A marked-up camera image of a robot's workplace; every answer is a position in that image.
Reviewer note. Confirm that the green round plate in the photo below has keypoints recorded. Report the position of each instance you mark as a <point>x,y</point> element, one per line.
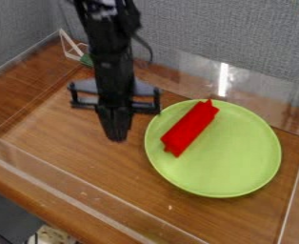
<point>234,158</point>

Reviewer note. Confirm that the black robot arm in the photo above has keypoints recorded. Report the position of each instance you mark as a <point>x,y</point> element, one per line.
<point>111,22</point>

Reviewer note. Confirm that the red block object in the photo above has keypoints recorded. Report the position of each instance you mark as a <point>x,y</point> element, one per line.
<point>189,127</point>

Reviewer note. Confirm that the orange toy carrot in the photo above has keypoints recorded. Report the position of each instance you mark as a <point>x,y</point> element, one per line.
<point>86,60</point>

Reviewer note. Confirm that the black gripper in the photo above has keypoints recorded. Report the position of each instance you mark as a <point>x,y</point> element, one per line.
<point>117,89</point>

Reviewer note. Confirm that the clear acrylic enclosure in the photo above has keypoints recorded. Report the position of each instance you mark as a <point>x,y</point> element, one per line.
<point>97,188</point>

